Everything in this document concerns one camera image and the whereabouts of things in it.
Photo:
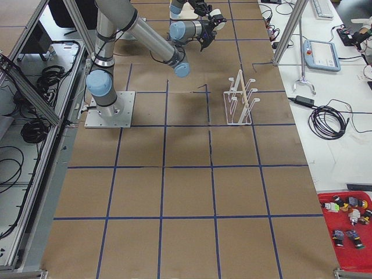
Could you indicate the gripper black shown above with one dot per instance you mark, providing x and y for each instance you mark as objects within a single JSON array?
[
  {"x": 201, "y": 4},
  {"x": 207, "y": 28}
]

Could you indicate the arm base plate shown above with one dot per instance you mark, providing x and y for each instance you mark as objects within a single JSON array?
[{"x": 115, "y": 116}]

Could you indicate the white ikea cup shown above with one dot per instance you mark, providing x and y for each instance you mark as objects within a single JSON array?
[{"x": 216, "y": 17}]

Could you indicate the black power adapter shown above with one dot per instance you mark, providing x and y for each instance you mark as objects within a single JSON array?
[{"x": 304, "y": 101}]

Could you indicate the white wire cup rack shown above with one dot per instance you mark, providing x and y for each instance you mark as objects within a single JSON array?
[{"x": 239, "y": 101}]

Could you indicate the red parts tray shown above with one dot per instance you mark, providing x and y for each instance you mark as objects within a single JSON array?
[{"x": 348, "y": 218}]

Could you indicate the blue teach pendant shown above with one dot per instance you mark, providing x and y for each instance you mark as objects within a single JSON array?
[{"x": 321, "y": 55}]

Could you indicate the white keyboard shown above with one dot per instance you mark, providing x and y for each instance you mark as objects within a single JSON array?
[{"x": 322, "y": 10}]

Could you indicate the cream plastic tray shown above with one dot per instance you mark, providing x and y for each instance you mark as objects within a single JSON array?
[{"x": 184, "y": 15}]

